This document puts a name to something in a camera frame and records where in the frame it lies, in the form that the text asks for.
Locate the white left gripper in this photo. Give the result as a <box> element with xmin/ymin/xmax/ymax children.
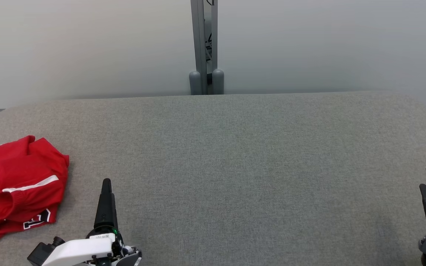
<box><xmin>48</xmin><ymin>178</ymin><xmax>142</xmax><ymax>266</ymax></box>

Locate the red shorts white stripe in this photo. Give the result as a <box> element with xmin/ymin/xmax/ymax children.
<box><xmin>0</xmin><ymin>135</ymin><xmax>70</xmax><ymax>222</ymax></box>

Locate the black cable inside post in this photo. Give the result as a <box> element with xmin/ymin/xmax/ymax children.
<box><xmin>205</xmin><ymin>0</ymin><xmax>213</xmax><ymax>62</ymax></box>

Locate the grey partition post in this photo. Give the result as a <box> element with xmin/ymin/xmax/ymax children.
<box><xmin>189</xmin><ymin>0</ymin><xmax>224</xmax><ymax>96</ymax></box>

